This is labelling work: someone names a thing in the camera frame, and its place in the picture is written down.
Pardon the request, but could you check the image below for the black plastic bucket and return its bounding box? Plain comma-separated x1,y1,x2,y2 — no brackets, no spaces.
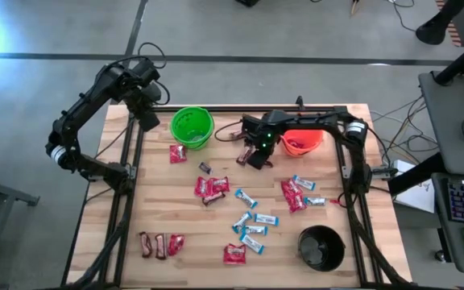
297,224,346,272

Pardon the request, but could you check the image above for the black stand pole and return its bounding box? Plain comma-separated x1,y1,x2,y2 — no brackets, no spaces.
434,31,464,86

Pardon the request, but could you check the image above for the black diagonal stand bar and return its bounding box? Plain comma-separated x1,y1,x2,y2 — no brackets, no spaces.
387,151,449,197

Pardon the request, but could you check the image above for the orange jack-o'-lantern bucket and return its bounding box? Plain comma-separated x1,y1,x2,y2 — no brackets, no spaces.
279,128,325,158

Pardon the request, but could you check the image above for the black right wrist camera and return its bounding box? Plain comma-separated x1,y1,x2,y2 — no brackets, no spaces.
246,147,272,171

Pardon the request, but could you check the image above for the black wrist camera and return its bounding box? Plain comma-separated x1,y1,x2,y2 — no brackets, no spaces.
137,110,161,133
246,147,272,171

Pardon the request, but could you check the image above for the grey keyboard desk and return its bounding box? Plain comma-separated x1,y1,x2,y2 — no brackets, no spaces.
431,172,464,276

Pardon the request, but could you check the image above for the white paper sheet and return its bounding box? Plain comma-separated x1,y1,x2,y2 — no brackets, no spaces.
392,159,437,214

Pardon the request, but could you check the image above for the black left camera cable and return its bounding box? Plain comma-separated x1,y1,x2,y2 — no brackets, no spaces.
136,41,172,106

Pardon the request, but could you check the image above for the black aluminium table frame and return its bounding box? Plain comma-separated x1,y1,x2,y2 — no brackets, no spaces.
60,105,408,289

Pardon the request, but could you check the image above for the green plastic bucket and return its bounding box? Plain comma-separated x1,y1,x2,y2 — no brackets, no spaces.
169,106,216,151

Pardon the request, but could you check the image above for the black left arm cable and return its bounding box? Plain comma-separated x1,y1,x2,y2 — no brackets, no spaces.
94,118,136,159

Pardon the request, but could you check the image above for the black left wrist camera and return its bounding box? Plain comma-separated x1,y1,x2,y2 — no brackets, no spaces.
137,110,161,133

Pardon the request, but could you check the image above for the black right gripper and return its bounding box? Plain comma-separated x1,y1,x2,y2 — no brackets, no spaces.
242,115,284,156

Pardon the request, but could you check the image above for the black stand foot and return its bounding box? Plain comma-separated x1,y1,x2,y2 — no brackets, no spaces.
415,0,464,46

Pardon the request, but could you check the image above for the grey side desk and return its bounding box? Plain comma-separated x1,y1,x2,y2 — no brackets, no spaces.
418,70,464,176

